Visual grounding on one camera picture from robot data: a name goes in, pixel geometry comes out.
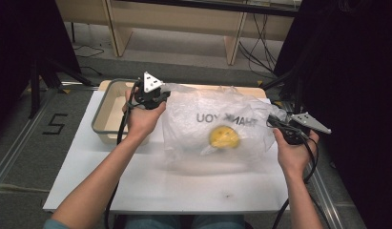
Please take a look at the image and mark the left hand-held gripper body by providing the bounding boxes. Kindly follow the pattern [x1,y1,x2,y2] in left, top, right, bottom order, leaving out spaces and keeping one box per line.
[133,71,165,111]

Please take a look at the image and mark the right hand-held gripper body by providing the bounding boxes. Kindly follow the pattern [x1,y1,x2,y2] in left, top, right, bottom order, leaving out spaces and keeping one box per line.
[279,112,332,147]

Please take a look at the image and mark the beige bin with grey rim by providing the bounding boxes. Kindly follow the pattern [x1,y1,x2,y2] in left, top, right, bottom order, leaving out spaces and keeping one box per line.
[91,78,148,146]

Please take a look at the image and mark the clear plastic bag yellow face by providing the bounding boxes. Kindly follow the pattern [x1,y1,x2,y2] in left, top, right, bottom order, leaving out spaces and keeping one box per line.
[160,82,289,164]

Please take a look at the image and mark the person's right hand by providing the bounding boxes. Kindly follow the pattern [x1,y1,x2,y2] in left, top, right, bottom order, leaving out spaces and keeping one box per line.
[272,127,320,177]

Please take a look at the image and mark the person's left hand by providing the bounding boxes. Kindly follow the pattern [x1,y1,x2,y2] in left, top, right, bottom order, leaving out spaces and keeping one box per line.
[121,88,168,143]

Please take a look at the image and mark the black metal stand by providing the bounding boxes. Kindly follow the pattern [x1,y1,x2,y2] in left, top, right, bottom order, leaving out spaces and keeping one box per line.
[259,61,307,128]

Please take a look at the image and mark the wooden table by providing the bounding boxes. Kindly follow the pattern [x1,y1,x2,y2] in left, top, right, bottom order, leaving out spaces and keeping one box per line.
[97,79,268,99]

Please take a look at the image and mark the black curtain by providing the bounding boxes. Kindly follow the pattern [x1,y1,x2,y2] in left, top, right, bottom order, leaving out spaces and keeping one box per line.
[273,0,392,229]
[0,0,82,137]

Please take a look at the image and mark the light wooden desk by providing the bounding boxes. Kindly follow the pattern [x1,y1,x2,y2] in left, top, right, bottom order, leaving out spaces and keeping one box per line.
[54,0,300,67]

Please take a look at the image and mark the white board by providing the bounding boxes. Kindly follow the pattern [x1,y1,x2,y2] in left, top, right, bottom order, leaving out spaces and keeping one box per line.
[43,90,293,215]

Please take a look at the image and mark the black tripod stand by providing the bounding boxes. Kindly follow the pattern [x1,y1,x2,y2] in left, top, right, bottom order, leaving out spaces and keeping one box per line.
[27,52,93,120]

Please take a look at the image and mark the person's legs in jeans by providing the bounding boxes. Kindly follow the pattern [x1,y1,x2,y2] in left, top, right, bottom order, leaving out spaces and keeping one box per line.
[125,214,246,229]

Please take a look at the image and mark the teal sleeve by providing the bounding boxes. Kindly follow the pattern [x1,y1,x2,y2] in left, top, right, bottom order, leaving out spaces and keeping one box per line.
[42,219,72,229]

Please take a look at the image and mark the left hand-held gripper cable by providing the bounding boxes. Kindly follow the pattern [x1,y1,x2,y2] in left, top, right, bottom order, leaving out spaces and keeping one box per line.
[103,80,142,229]

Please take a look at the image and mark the thin black floor cable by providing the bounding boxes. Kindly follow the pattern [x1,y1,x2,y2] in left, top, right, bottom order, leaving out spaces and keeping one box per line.
[71,43,106,77]

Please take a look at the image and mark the black cables under desk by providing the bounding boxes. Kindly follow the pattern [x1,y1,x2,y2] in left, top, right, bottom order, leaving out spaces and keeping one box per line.
[237,12,282,80]

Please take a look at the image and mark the metal floor rail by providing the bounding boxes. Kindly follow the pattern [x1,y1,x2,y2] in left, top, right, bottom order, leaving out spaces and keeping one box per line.
[0,90,56,196]
[279,100,345,229]

